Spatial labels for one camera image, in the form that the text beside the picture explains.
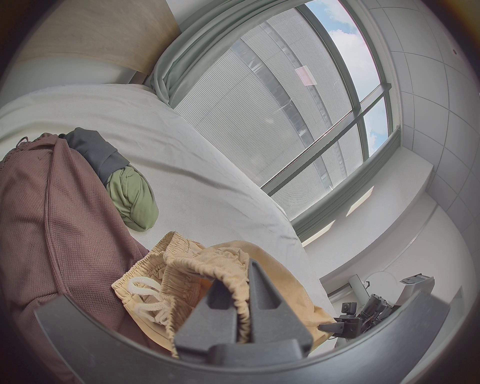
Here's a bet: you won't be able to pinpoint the tan shorts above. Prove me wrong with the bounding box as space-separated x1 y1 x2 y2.
112 230 337 359

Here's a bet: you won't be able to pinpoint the bed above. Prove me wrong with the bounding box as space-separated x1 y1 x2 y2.
0 0 340 355

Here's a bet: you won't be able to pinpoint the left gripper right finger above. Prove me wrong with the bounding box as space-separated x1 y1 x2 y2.
247 258 314 357

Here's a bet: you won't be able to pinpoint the brown shorts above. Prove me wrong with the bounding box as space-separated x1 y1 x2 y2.
0 132 177 376

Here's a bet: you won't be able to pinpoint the window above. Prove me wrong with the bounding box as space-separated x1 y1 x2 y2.
170 0 394 227

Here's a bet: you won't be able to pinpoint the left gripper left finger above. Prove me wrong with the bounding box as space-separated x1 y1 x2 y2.
174 280 239 361

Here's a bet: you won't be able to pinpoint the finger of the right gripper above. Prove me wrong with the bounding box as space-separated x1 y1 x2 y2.
317 320 343 335

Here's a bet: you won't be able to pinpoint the black garment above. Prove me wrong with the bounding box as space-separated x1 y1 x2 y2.
62 127 130 187

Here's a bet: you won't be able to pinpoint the green garment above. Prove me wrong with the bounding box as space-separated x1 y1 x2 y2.
106 165 160 232

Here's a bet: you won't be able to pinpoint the grey-green curtain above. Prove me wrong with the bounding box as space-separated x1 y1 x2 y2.
144 0 314 107

